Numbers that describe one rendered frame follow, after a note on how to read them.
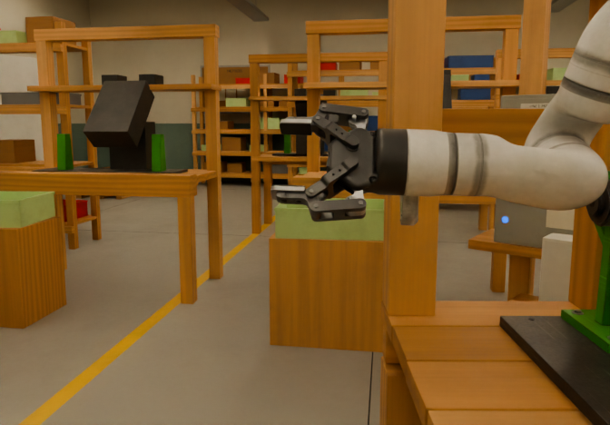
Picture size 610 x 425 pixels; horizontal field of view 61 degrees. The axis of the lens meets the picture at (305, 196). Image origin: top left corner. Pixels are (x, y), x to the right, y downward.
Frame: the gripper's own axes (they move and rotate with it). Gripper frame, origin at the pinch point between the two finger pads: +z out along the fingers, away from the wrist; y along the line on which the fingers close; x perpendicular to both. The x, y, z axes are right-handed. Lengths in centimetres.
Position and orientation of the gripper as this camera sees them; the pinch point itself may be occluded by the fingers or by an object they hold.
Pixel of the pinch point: (280, 158)
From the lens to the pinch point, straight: 60.4
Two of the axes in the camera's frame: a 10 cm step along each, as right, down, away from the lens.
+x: 0.6, 5.1, 8.6
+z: -9.9, -0.4, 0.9
